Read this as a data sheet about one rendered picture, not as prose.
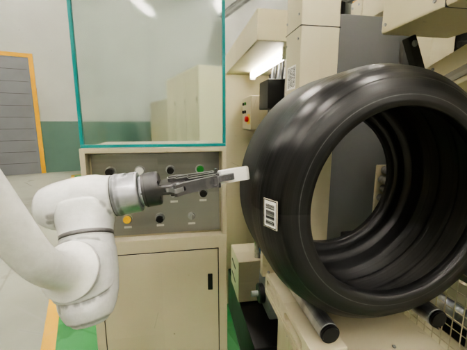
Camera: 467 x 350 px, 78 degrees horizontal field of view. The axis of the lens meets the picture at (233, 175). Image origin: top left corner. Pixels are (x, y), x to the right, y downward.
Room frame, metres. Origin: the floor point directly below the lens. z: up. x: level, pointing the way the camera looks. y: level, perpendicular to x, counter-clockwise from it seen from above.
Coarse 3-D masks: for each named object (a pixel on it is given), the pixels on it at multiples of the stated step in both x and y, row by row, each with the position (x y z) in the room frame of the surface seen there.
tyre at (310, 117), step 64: (384, 64) 0.63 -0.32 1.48; (256, 128) 0.77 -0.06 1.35; (320, 128) 0.55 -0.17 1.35; (384, 128) 0.89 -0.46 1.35; (448, 128) 0.76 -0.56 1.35; (256, 192) 0.60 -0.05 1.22; (384, 192) 0.92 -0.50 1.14; (448, 192) 0.78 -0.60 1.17; (320, 256) 0.86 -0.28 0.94; (384, 256) 0.83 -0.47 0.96; (448, 256) 0.63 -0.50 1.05
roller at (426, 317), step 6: (420, 306) 0.65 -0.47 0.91; (426, 306) 0.64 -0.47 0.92; (432, 306) 0.63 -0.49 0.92; (420, 312) 0.64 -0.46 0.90; (426, 312) 0.63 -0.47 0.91; (432, 312) 0.62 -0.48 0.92; (438, 312) 0.62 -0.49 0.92; (444, 312) 0.62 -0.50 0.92; (426, 318) 0.62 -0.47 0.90; (432, 318) 0.61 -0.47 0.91; (438, 318) 0.61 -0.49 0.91; (444, 318) 0.62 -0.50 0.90; (432, 324) 0.61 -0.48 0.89; (438, 324) 0.61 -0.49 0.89
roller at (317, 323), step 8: (288, 288) 0.76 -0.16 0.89; (296, 296) 0.70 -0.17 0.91; (304, 304) 0.66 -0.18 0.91; (304, 312) 0.65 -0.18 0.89; (312, 312) 0.62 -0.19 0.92; (320, 312) 0.61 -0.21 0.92; (312, 320) 0.61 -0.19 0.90; (320, 320) 0.59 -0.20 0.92; (328, 320) 0.58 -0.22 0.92; (320, 328) 0.57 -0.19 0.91; (328, 328) 0.56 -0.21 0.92; (336, 328) 0.57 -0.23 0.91; (320, 336) 0.57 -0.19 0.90; (328, 336) 0.56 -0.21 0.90; (336, 336) 0.57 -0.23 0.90
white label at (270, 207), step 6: (264, 198) 0.57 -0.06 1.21; (264, 204) 0.57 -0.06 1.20; (270, 204) 0.55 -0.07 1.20; (276, 204) 0.54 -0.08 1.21; (264, 210) 0.57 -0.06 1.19; (270, 210) 0.55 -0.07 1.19; (276, 210) 0.54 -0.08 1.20; (264, 216) 0.57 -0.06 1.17; (270, 216) 0.55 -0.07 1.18; (276, 216) 0.54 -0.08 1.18; (264, 222) 0.57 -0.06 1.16; (270, 222) 0.55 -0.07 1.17; (276, 222) 0.54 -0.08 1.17; (276, 228) 0.54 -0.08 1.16
